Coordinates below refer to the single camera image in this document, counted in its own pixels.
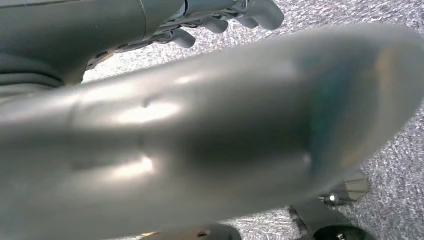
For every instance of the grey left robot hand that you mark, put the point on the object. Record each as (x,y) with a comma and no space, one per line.
(198,132)

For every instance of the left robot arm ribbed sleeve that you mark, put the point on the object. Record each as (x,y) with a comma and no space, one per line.
(20,76)

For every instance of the robot lower leg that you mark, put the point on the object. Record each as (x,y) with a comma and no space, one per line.
(318,215)

